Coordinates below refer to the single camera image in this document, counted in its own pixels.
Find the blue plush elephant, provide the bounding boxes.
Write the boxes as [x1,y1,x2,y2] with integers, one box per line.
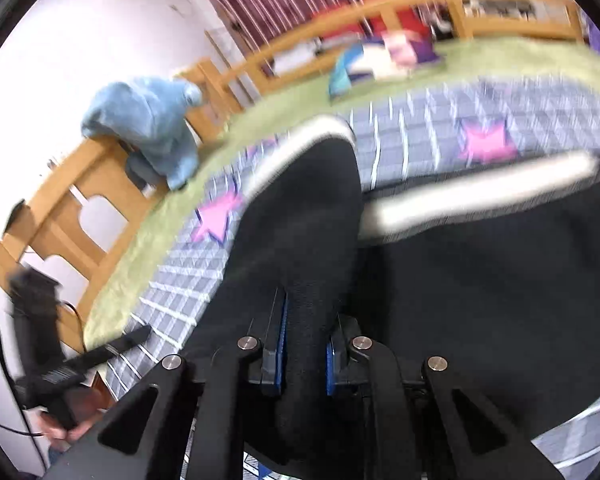
[81,76,204,192]

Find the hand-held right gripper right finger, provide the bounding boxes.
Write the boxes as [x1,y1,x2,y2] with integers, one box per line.
[325,314,563,480]

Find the black cable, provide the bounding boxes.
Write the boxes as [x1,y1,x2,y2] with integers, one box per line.
[0,280,48,438]

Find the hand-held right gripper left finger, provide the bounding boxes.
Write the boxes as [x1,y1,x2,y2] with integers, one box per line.
[45,287,287,480]

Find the colourful geometric pillow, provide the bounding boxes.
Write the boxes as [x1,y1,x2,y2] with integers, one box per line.
[327,31,447,102]

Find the grey checkered star blanket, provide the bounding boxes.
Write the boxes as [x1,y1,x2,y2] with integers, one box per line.
[102,74,600,480]

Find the wooden bed frame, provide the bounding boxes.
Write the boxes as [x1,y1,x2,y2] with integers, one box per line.
[0,0,588,356]

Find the red chair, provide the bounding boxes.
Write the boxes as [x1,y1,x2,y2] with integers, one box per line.
[357,0,433,43]

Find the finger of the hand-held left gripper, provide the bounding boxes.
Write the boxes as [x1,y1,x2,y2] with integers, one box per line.
[62,324,152,378]

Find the black pants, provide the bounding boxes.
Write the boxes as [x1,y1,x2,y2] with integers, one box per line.
[184,115,600,467]

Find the green blanket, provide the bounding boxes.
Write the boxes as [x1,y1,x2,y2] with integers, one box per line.
[84,35,600,361]

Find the person's left hand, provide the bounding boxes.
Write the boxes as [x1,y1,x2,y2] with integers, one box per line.
[40,387,103,453]

